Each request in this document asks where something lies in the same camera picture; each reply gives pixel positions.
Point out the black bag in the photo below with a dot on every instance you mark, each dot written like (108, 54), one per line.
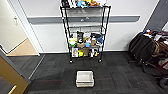
(64, 3)

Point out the white wall switch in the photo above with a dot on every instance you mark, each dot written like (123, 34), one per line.
(15, 21)

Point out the small blue box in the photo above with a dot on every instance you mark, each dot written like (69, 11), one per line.
(87, 44)

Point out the white flat box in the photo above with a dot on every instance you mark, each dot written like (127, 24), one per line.
(102, 4)

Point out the white door frame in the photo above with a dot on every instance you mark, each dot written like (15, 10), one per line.
(28, 26)

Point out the tall brown box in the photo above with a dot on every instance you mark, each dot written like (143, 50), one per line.
(93, 42)

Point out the black chair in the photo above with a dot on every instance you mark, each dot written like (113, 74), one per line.
(141, 46)

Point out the brown cardboard box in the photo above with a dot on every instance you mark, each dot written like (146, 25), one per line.
(81, 45)

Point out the green bowl with white lid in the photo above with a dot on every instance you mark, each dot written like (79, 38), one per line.
(72, 43)

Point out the grey wall socket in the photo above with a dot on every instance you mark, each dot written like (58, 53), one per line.
(82, 19)
(87, 18)

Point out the white and red box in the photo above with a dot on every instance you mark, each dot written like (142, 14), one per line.
(75, 52)

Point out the brown plush toy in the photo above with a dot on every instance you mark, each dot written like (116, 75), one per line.
(94, 4)

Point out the long grey wall band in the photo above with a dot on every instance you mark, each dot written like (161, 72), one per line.
(46, 19)

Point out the pale basket with dark spots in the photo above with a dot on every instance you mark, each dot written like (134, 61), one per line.
(85, 82)

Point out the yellow bag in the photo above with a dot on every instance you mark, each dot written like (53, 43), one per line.
(72, 39)

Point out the white box with dark print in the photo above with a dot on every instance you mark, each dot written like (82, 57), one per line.
(71, 3)

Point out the yellow container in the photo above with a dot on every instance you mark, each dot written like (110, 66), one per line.
(80, 53)

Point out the tan paper packet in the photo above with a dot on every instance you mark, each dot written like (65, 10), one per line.
(87, 39)

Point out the white bottle with yellow mark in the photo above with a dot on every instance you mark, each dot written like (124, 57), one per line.
(94, 53)

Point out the black printed pouch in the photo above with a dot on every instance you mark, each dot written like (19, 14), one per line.
(80, 36)

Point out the wooden door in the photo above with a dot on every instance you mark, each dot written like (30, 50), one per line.
(11, 75)

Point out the large blue plush toy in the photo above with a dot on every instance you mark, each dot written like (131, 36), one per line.
(100, 40)

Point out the brown paper bag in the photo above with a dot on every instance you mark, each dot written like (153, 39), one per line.
(86, 52)

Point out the black round item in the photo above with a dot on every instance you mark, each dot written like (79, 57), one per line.
(95, 35)

